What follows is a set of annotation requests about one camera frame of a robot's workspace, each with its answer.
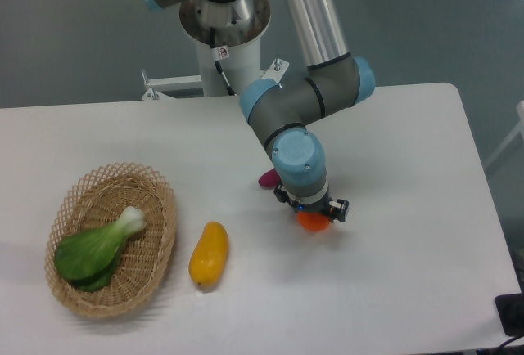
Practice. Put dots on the woven wicker basket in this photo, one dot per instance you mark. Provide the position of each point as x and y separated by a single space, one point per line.
98 198

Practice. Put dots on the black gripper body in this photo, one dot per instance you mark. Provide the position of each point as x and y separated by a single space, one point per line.
309 204

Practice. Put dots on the orange fruit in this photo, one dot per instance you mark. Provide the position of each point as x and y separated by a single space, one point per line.
313 221

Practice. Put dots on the yellow mango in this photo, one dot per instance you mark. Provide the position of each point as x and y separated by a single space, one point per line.
209 257

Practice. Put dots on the green bok choy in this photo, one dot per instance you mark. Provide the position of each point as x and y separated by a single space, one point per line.
89 258

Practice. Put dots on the purple sweet potato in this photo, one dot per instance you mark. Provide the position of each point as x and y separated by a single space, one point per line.
269 179

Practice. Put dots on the white frame at right edge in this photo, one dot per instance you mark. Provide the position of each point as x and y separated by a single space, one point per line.
509 144

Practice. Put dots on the black device at table edge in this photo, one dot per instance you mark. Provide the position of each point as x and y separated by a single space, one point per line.
510 310

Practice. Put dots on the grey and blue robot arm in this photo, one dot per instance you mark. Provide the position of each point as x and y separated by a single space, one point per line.
227 34

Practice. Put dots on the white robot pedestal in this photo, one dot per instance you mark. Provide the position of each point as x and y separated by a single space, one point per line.
237 65

